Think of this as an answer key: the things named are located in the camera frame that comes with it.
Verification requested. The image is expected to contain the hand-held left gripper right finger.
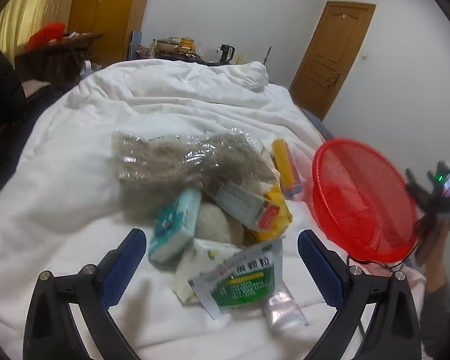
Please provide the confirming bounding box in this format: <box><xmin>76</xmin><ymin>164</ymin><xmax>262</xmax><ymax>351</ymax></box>
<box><xmin>297</xmin><ymin>229</ymin><xmax>423</xmax><ymax>360</ymax></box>

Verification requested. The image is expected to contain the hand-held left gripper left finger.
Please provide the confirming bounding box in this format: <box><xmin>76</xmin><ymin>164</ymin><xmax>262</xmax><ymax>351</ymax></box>
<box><xmin>22</xmin><ymin>228</ymin><xmax>148</xmax><ymax>360</ymax></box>

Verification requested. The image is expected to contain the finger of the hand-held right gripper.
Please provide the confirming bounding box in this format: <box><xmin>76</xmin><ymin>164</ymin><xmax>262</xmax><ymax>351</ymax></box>
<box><xmin>405</xmin><ymin>168</ymin><xmax>431</xmax><ymax>211</ymax></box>

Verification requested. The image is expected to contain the silver tube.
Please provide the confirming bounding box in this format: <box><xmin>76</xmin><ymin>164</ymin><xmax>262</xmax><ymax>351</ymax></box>
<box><xmin>263</xmin><ymin>283</ymin><xmax>309</xmax><ymax>331</ymax></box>

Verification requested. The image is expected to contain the red plastic mesh basket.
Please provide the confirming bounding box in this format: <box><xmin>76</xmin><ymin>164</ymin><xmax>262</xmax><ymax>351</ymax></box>
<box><xmin>312</xmin><ymin>139</ymin><xmax>421</xmax><ymax>265</ymax></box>

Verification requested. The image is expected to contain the teal tissue pack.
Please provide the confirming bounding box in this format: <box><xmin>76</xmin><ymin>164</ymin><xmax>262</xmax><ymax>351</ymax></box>
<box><xmin>148</xmin><ymin>188</ymin><xmax>202</xmax><ymax>264</ymax></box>

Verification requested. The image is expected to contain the yellow packet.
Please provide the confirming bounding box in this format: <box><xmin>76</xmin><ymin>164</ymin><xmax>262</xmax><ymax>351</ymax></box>
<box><xmin>247</xmin><ymin>184</ymin><xmax>294</xmax><ymax>241</ymax></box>

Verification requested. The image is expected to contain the white tissue pack lemon print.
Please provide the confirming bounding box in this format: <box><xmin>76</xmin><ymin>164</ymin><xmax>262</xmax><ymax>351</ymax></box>
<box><xmin>174</xmin><ymin>238</ymin><xmax>244</xmax><ymax>305</ymax></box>

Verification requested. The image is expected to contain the green and white sachet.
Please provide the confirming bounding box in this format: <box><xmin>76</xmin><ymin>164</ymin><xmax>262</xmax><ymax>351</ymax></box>
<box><xmin>188</xmin><ymin>241</ymin><xmax>284</xmax><ymax>319</ymax></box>

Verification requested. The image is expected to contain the white packet with red label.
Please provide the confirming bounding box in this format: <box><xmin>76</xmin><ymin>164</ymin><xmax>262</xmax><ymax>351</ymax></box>
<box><xmin>206</xmin><ymin>180</ymin><xmax>282</xmax><ymax>230</ymax></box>

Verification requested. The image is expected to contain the striped multicolour pack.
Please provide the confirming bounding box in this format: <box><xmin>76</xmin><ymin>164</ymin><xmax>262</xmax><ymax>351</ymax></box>
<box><xmin>272</xmin><ymin>139</ymin><xmax>304</xmax><ymax>199</ymax></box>

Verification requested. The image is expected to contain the beige plush ball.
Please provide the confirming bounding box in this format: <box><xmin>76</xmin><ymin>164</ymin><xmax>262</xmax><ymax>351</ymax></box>
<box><xmin>195</xmin><ymin>202</ymin><xmax>245</xmax><ymax>248</ymax></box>

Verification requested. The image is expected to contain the bagged grey plush toy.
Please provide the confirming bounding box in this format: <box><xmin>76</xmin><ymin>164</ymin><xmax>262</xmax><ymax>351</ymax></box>
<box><xmin>110</xmin><ymin>129</ymin><xmax>278</xmax><ymax>211</ymax></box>

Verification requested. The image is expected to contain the person's right forearm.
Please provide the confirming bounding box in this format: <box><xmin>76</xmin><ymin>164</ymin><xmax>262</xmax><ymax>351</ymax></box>
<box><xmin>422</xmin><ymin>264</ymin><xmax>450</xmax><ymax>350</ymax></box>

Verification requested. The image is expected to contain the person's right hand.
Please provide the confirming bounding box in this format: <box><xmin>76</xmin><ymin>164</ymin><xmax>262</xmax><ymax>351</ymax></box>
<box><xmin>414</xmin><ymin>214</ymin><xmax>450</xmax><ymax>268</ymax></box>

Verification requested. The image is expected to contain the white duvet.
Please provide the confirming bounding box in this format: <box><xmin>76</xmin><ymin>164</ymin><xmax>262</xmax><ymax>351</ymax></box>
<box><xmin>0</xmin><ymin>60</ymin><xmax>364</xmax><ymax>360</ymax></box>

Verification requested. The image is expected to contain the wooden door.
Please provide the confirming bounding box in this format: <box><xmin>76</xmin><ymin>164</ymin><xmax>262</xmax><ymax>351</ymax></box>
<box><xmin>289</xmin><ymin>2</ymin><xmax>377</xmax><ymax>121</ymax></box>

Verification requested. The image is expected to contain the dark cloth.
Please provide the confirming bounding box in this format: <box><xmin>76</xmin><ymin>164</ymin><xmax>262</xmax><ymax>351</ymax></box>
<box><xmin>0</xmin><ymin>41</ymin><xmax>28</xmax><ymax>130</ymax></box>

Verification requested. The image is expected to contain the dark wooden table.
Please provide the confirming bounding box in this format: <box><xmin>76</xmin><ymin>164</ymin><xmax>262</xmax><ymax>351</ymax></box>
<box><xmin>15</xmin><ymin>32</ymin><xmax>106</xmax><ymax>83</ymax></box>

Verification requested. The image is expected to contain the beige cooking pot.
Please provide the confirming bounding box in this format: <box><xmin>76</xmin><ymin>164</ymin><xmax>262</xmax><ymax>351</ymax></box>
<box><xmin>157</xmin><ymin>37</ymin><xmax>181</xmax><ymax>54</ymax></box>

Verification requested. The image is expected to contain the clear plastic bag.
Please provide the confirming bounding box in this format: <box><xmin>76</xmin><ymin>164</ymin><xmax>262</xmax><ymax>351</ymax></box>
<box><xmin>197</xmin><ymin>45</ymin><xmax>220</xmax><ymax>63</ymax></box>

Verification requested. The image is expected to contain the red bag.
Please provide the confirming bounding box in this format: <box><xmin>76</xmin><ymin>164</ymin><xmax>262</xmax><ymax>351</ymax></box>
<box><xmin>26</xmin><ymin>22</ymin><xmax>66</xmax><ymax>51</ymax></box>

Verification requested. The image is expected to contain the yellow wooden wardrobe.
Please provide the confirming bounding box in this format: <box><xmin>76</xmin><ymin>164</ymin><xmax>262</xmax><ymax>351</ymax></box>
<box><xmin>71</xmin><ymin>0</ymin><xmax>158</xmax><ymax>64</ymax></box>

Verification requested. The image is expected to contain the yellow curtain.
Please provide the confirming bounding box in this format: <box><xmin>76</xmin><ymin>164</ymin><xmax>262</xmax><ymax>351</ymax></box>
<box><xmin>0</xmin><ymin>0</ymin><xmax>83</xmax><ymax>55</ymax></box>

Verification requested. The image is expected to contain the black cable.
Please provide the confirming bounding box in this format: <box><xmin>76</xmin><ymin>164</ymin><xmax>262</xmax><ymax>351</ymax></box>
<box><xmin>347</xmin><ymin>245</ymin><xmax>418</xmax><ymax>271</ymax></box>

